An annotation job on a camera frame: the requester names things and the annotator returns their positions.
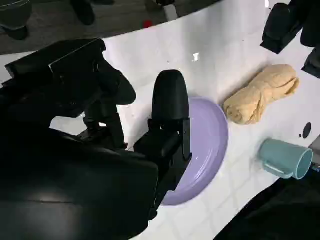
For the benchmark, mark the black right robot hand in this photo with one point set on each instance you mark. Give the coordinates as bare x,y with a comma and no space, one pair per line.
75,175

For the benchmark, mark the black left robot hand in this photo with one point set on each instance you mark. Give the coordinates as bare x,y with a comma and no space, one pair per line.
280,22

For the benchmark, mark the beige towel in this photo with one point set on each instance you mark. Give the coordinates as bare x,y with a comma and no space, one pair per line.
260,97

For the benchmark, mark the white table leg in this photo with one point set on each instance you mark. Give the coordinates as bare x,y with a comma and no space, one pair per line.
170,8

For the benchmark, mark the small red object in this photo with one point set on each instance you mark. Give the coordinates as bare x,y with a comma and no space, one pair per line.
147,23

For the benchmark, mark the pale green mug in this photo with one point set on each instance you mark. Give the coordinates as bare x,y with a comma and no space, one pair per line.
277,155

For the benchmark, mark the lilac plate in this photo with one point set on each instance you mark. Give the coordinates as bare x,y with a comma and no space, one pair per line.
210,140

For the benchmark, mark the dark chair base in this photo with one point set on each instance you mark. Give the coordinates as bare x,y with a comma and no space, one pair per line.
15,17

